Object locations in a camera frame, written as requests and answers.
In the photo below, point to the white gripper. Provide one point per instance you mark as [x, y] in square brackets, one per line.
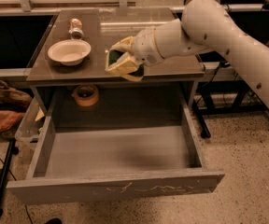
[145, 47]

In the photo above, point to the green and yellow sponge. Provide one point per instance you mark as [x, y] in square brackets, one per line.
[115, 57]

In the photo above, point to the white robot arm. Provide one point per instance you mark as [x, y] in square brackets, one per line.
[204, 26]

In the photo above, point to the grey open drawer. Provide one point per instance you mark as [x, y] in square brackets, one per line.
[135, 142]

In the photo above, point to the overturned glass jar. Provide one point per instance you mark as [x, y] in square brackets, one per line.
[75, 29]

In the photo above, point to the white bowl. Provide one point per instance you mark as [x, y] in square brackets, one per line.
[69, 52]

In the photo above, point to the roll of tan tape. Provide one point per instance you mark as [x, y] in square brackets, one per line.
[86, 95]

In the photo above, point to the grey cabinet table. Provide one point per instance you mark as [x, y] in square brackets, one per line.
[103, 31]

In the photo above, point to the black table leg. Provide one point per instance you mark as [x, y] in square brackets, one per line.
[205, 133]

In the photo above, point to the black power adapter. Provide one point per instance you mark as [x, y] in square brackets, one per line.
[224, 64]

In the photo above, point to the clear plastic bin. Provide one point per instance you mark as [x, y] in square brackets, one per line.
[31, 125]

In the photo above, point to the brown bag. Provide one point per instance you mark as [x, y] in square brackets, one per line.
[13, 99]

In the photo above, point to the orange cloth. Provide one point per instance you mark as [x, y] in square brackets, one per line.
[8, 119]

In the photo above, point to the black shoe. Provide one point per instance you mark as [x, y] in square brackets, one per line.
[54, 221]

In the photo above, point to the black stand leg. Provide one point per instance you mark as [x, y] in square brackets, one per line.
[11, 150]

